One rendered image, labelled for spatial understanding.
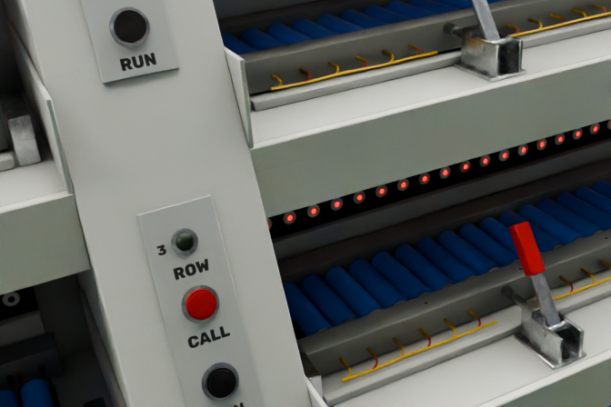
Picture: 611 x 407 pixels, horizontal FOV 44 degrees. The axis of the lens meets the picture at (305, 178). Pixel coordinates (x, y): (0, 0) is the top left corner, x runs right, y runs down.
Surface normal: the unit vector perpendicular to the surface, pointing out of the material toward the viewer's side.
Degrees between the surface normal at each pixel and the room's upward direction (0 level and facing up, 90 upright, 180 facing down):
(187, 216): 90
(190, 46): 90
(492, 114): 112
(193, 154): 90
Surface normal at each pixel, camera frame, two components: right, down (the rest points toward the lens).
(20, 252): 0.42, 0.37
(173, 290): 0.36, 0.00
